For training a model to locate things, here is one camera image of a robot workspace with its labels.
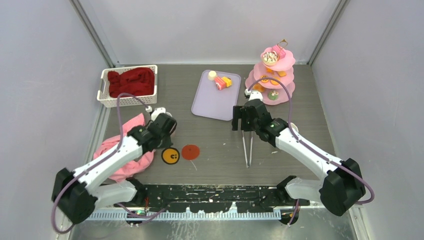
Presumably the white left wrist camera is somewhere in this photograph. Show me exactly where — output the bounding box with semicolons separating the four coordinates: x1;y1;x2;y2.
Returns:
145;105;172;121

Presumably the orange square biscuit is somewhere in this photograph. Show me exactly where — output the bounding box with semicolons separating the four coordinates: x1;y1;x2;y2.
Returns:
277;71;287;77

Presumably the white plastic basket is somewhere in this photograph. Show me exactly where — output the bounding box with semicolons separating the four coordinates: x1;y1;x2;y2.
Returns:
96;64;158;108

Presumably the pink square cake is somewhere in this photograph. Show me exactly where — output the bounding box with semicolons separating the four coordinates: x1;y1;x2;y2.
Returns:
271;44;286;59

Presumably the red tomato coaster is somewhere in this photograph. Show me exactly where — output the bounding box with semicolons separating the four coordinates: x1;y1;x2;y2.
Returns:
181;144;200;161

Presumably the dark red towel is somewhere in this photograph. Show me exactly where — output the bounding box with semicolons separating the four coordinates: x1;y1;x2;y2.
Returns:
107;67;155;98

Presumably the round orange lattice cookie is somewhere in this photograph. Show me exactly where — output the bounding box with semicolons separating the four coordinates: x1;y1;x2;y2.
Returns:
261;75;269;83

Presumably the pink three-tier cake stand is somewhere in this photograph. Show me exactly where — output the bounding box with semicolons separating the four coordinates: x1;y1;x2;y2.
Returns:
245;39;296;106

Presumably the lavender serving tray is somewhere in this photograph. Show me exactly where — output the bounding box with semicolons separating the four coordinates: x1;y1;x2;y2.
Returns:
191;69;242;121

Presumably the sprinkled donut cake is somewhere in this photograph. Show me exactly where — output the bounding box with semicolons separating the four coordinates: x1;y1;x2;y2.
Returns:
261;51;280;66

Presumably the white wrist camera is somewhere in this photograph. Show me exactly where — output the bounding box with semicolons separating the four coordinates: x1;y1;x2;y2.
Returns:
145;105;172;121
244;89;263;102

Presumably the orange round bun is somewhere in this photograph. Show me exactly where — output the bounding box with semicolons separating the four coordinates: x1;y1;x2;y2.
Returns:
252;83;266;93

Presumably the green round cake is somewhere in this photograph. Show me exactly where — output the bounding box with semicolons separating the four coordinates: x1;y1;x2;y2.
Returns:
267;90;279;101

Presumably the orange fish-shaped pastry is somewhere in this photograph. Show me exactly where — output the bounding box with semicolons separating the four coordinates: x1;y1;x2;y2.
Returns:
266;67;274;74

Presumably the yellow pink layered cake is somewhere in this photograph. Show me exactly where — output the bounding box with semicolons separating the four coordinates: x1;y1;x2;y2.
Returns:
214;76;233;90

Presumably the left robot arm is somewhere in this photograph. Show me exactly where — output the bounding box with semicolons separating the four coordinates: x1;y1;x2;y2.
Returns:
51;109;177;225

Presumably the pink cloth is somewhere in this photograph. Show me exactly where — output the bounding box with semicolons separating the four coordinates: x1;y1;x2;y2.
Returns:
93;113;155;183

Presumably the black yellow face coaster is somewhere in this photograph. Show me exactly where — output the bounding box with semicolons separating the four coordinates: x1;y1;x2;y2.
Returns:
161;147;181;165

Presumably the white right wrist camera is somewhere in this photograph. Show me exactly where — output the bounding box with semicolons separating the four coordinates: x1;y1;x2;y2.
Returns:
244;89;263;102

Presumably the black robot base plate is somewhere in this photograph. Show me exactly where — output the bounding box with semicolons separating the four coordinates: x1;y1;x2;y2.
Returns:
123;184;296;213

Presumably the cream cylinder cake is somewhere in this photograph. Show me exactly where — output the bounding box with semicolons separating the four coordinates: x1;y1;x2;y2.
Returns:
207;70;218;81

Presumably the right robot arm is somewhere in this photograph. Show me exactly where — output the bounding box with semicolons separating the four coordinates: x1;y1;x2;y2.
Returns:
231;99;366;216

